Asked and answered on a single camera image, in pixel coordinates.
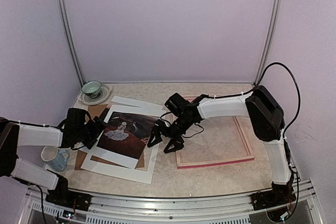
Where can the dark photo with white figure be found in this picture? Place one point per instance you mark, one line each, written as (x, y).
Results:
(126, 134)

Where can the green ceramic bowl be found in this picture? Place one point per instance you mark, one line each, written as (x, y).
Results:
(92, 89)

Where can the white and blue mug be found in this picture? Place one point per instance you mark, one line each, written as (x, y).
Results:
(57, 159)

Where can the pink wooden picture frame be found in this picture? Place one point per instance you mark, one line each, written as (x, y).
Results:
(218, 153)

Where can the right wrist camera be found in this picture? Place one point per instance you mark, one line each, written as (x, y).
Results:
(162, 124)

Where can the aluminium front rail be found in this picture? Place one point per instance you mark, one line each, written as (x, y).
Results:
(104, 208)

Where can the brown backing board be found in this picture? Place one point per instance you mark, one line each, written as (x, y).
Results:
(100, 111)

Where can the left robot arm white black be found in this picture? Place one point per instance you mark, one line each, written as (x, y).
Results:
(15, 134)

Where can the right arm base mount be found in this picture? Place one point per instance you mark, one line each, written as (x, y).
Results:
(278, 195)

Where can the white mat board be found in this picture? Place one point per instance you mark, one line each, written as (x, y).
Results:
(126, 105)
(136, 175)

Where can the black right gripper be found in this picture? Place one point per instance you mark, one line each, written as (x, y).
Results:
(178, 142)

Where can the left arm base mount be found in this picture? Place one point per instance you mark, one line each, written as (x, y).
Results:
(62, 196)

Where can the right aluminium corner post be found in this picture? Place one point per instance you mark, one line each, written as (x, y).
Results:
(269, 37)

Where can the left aluminium corner post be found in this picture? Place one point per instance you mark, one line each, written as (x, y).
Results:
(70, 41)

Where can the aluminium corner post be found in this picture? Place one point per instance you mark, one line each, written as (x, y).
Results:
(269, 37)
(70, 41)

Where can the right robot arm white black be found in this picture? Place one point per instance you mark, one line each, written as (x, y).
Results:
(265, 114)

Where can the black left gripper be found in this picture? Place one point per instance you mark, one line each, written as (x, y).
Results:
(97, 131)

